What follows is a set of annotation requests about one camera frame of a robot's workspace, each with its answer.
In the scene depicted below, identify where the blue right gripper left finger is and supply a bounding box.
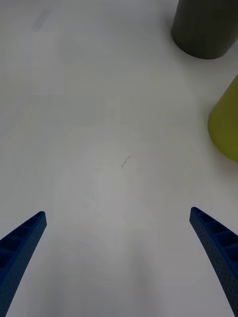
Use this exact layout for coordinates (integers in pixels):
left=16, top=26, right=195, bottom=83
left=0, top=211, right=48, bottom=317

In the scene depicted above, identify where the grey waste bin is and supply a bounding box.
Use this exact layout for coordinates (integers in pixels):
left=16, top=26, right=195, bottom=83
left=171, top=0, right=238, bottom=60

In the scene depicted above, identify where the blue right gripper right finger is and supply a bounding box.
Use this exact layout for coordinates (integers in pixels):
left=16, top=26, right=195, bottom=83
left=189, top=207, right=238, bottom=317

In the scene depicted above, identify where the yellow-green waste bin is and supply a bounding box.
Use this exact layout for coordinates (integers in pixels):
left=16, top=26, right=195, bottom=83
left=207, top=74, right=238, bottom=163

